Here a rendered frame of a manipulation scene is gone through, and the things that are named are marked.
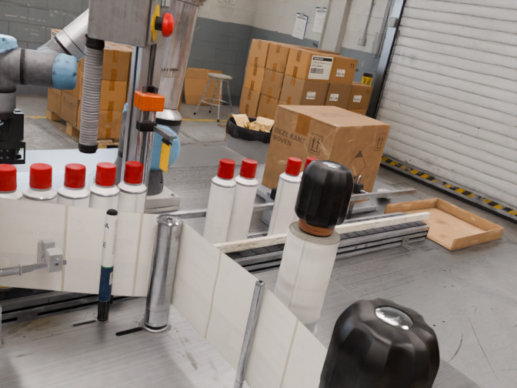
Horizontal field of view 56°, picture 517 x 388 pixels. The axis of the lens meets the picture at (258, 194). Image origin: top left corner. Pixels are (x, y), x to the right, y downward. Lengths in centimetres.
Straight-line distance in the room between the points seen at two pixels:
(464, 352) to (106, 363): 68
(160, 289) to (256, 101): 438
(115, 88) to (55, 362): 371
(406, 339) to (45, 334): 57
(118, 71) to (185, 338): 366
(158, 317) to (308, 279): 24
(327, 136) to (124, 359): 91
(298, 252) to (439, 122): 478
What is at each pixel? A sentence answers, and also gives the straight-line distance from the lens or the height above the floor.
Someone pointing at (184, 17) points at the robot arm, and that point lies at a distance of 114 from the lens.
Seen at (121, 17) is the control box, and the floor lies 133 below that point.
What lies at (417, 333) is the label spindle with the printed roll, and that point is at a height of 118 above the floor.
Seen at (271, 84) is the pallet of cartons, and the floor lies 77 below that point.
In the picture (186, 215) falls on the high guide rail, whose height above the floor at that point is 96.
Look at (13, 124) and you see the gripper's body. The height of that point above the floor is 105.
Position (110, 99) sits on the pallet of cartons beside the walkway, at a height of 49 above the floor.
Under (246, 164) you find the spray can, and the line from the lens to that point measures 100.
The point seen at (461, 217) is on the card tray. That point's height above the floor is 84.
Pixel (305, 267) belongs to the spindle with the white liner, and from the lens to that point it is 77.
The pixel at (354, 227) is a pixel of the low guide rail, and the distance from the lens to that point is 128.
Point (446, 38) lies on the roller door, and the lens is 555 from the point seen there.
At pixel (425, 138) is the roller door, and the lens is 556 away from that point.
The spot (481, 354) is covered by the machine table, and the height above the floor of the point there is 83.
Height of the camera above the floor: 137
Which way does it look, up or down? 20 degrees down
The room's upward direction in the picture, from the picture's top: 11 degrees clockwise
